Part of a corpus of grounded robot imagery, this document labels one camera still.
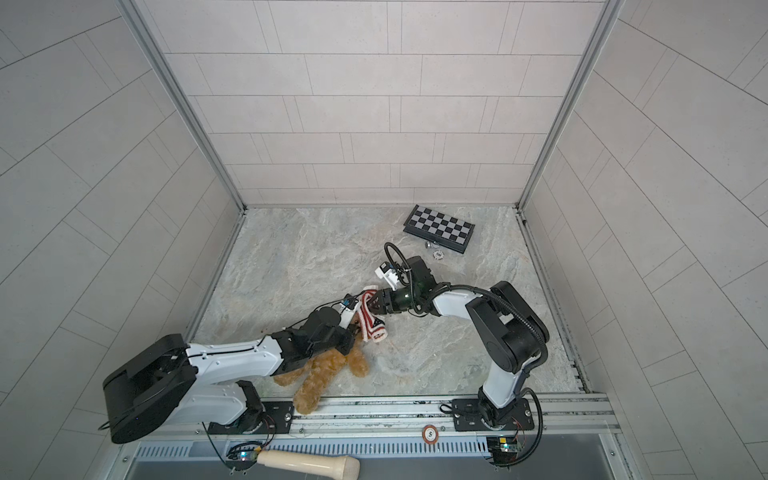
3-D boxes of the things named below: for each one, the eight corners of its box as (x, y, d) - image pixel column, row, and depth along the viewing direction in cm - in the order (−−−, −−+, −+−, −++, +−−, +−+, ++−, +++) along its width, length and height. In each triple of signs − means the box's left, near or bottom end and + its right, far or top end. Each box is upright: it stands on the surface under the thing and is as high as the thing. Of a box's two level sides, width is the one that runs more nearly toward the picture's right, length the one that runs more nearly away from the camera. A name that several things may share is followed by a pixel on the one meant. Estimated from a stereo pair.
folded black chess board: (403, 231, 111) (403, 225, 108) (416, 210, 118) (416, 203, 116) (464, 254, 105) (466, 248, 102) (474, 230, 112) (476, 224, 109)
